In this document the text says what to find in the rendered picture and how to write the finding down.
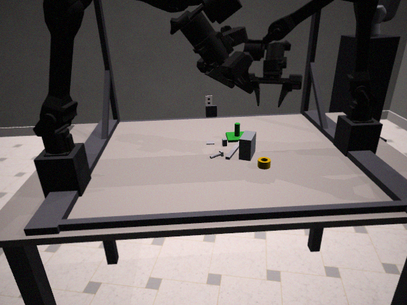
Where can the yellow round nut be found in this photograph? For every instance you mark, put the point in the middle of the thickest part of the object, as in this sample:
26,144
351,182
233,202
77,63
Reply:
264,163

